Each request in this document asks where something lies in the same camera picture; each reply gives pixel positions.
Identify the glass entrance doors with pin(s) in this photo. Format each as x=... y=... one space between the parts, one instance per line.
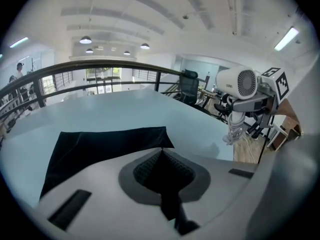
x=102 y=80

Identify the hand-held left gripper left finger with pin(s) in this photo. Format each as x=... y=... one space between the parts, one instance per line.
x=100 y=196

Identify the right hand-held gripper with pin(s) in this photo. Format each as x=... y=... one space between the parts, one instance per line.
x=283 y=84

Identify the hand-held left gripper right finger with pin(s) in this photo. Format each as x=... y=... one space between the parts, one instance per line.
x=220 y=184

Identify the person's white shirt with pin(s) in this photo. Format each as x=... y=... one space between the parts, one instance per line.
x=287 y=184

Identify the black cloth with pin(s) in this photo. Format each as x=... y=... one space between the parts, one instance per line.
x=100 y=144

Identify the black mesh office chair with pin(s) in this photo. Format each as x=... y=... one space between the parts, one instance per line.
x=188 y=86

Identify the black pendant lamp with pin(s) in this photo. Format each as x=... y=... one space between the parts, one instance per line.
x=89 y=51
x=85 y=40
x=145 y=46
x=126 y=53

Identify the light blue table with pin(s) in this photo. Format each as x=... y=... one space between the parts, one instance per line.
x=112 y=109

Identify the small black office chair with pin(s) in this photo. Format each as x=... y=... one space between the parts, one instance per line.
x=220 y=107

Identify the black metal railing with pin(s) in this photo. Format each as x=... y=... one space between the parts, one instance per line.
x=37 y=91

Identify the wooden desk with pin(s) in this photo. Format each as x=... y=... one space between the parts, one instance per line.
x=207 y=92

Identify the long ceiling light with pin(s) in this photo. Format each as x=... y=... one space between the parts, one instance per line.
x=19 y=42
x=286 y=38

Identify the white hair dryer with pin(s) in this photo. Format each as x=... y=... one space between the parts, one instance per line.
x=227 y=81

